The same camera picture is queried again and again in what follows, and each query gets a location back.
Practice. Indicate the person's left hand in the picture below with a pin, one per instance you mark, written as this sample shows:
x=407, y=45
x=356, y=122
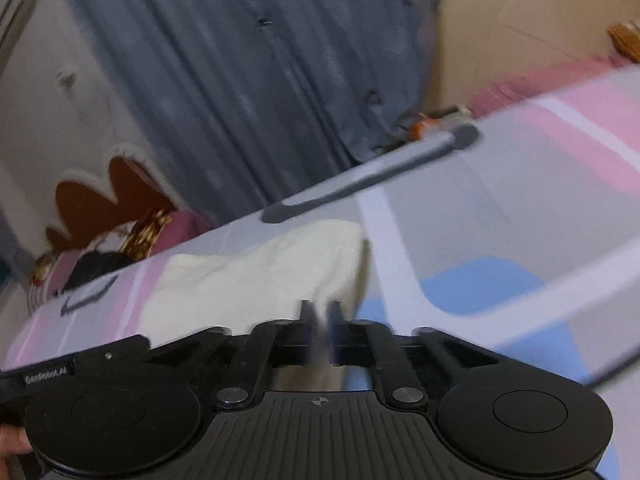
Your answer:
x=13, y=442

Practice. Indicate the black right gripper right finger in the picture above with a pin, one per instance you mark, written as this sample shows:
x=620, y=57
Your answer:
x=407, y=373

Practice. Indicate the cream knitted garment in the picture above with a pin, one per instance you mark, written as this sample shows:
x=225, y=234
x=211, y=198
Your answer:
x=320, y=262

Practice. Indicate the white air conditioner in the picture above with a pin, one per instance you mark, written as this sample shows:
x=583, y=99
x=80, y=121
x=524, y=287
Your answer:
x=15, y=16

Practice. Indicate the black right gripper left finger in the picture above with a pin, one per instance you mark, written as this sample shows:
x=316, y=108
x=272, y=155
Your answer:
x=228, y=372

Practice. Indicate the red flower wall decoration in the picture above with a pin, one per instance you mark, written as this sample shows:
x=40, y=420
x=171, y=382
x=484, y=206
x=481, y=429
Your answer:
x=85, y=212

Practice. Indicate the pink floral pillow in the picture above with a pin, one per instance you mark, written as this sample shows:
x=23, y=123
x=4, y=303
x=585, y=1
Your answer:
x=58, y=271

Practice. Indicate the patterned pastel bed sheet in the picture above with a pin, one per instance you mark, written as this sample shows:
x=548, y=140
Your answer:
x=518, y=233

